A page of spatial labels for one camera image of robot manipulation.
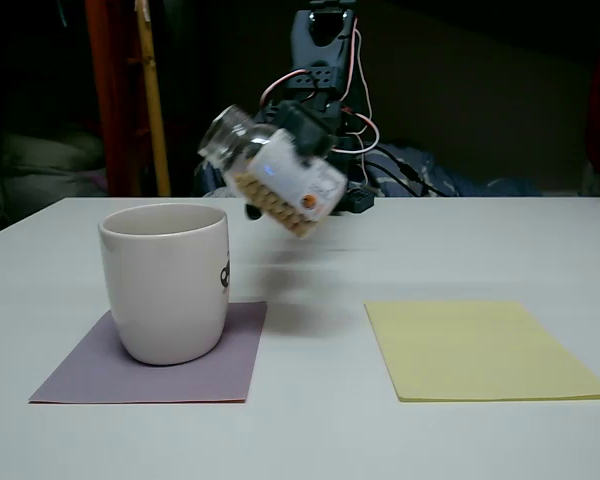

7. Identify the purple paper square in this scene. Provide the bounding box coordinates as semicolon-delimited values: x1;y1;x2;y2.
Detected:
28;300;269;404

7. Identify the blue patterned bed sheet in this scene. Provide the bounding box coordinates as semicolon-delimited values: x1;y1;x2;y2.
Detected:
193;142;546;199

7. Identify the red and white servo cable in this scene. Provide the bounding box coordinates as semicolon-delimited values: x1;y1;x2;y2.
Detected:
258;14;381;191

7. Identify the white ceramic mug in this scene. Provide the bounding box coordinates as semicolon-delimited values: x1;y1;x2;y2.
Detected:
97;203;230;366

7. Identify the yellow paper square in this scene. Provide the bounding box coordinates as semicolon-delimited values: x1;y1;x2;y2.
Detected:
363;299;600;403

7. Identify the grey pillow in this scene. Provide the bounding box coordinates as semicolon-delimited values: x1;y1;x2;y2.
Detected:
0;127;109;199

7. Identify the black power cable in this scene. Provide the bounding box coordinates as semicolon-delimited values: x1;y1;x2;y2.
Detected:
364;144;431;197

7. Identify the red-brown wooden post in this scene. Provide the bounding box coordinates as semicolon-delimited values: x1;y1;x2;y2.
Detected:
84;0;149;197

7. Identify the glass jar of beans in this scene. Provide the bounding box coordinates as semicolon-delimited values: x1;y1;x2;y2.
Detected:
197;103;349;240

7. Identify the yellow bamboo stick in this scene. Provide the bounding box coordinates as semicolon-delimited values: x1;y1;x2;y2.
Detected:
135;0;173;197

